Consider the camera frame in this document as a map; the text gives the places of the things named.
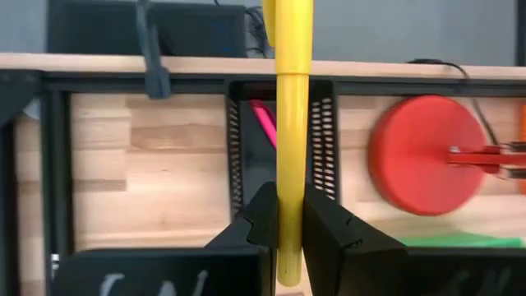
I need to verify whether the black plastic basket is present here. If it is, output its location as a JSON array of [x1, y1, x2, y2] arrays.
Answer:
[[224, 78, 342, 219]]

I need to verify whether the black power cable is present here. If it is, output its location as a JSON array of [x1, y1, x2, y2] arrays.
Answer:
[[404, 58, 501, 146]]

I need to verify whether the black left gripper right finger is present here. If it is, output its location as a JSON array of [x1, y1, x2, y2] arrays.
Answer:
[[302, 183, 526, 296]]

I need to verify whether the black equipment box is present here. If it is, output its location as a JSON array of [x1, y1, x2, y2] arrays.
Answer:
[[46, 0, 248, 58]]

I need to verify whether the black clamp bracket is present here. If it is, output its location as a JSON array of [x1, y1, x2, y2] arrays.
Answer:
[[135, 0, 173, 100]]

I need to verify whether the orange plastic basket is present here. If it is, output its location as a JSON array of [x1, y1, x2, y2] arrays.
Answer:
[[518, 102, 526, 197]]

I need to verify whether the red desk lamp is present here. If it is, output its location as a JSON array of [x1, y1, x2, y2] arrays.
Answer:
[[367, 94, 526, 218]]

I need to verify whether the yellow highlighter marker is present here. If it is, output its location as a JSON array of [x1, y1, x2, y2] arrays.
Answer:
[[261, 0, 316, 288]]

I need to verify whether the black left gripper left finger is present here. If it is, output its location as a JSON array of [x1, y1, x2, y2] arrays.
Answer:
[[51, 180, 279, 296]]

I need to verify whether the green plastic basket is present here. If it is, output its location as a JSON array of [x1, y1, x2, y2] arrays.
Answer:
[[394, 232, 526, 249]]

